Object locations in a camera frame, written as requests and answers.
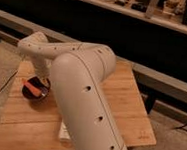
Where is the dark ceramic bowl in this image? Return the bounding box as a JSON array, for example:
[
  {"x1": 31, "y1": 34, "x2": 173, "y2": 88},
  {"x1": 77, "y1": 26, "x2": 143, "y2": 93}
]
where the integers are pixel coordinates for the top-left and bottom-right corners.
[{"x1": 22, "y1": 76, "x2": 49, "y2": 101}]

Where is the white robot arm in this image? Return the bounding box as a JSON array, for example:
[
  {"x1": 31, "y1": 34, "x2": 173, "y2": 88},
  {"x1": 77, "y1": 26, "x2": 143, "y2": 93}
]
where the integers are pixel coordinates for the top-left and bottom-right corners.
[{"x1": 18, "y1": 32, "x2": 127, "y2": 150}]

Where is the orange carrot in bowl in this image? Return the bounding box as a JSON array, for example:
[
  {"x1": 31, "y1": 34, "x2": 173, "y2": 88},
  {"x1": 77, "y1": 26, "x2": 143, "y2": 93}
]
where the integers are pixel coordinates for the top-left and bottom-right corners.
[{"x1": 23, "y1": 80, "x2": 41, "y2": 97}]

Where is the white plastic bottle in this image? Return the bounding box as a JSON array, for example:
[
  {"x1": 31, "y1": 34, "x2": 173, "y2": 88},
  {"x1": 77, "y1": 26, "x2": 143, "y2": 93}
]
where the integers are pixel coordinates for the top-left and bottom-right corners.
[{"x1": 58, "y1": 121, "x2": 70, "y2": 141}]

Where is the black cable on floor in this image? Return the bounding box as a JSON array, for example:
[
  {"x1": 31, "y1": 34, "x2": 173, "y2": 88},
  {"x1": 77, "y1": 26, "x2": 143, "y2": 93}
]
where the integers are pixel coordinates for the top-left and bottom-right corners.
[{"x1": 0, "y1": 68, "x2": 19, "y2": 109}]

